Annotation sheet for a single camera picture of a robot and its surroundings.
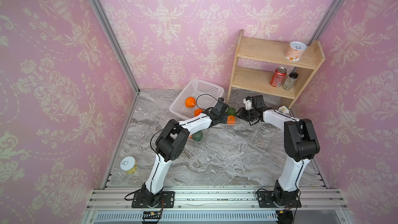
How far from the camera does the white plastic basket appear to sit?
1050 millimetres

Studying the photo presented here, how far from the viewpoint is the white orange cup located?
0.73 meters

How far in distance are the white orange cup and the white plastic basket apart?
17.9 inches

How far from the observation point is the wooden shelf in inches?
29.9

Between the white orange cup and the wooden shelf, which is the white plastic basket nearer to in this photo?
the wooden shelf
